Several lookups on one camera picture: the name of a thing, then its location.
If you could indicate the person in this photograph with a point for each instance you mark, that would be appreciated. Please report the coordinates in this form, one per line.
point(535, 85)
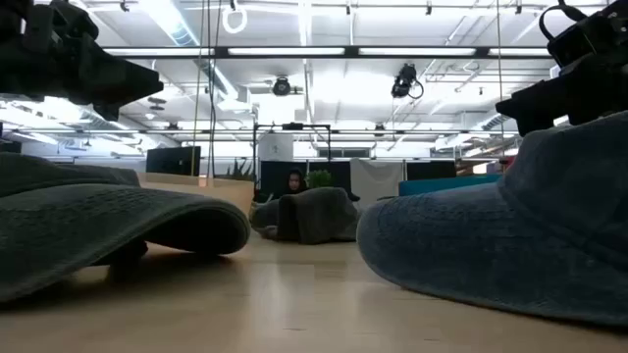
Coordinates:
point(295, 182)

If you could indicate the leafy green potted plant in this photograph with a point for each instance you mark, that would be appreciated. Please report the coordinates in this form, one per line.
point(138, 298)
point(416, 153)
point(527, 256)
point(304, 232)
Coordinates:
point(320, 178)

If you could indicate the spiky green plant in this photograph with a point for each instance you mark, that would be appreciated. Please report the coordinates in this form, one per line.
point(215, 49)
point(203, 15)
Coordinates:
point(240, 171)

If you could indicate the teal blue bin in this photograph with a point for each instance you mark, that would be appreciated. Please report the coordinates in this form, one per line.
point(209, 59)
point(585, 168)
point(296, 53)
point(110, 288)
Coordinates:
point(441, 185)

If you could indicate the round black ceiling camera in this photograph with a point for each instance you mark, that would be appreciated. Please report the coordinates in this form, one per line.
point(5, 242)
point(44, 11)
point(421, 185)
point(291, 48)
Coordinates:
point(281, 86)

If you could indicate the black metal frame stand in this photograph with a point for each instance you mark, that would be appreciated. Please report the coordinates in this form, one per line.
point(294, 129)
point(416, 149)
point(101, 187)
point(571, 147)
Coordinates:
point(292, 126)

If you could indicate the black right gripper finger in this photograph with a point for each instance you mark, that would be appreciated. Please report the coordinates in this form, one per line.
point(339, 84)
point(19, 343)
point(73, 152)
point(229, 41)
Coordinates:
point(532, 110)

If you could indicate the dark green bucket hat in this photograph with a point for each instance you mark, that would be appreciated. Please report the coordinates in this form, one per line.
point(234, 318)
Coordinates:
point(98, 220)

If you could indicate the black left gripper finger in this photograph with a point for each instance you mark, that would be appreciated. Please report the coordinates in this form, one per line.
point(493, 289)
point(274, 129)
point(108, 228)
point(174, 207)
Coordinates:
point(108, 112)
point(132, 81)

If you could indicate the black partition panel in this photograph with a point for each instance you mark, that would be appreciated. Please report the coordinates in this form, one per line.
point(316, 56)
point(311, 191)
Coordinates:
point(432, 170)

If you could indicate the white hanging cloth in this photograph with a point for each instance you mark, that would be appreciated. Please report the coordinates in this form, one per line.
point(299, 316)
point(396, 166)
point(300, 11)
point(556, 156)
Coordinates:
point(377, 179)

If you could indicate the light wooden planter box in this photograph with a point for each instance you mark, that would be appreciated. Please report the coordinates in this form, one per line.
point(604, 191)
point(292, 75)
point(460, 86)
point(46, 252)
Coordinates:
point(211, 188)

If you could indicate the blue denim bucket hat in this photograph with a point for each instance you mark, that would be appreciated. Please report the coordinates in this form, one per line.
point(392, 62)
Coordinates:
point(515, 245)

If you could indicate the grey bucket hat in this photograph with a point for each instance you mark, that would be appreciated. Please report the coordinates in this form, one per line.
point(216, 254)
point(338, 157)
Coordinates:
point(314, 216)

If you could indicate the black monitor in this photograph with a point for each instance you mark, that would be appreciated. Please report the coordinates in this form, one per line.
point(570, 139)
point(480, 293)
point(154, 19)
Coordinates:
point(172, 161)

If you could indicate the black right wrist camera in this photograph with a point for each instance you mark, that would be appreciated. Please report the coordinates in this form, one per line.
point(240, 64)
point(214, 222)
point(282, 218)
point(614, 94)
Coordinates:
point(586, 36)

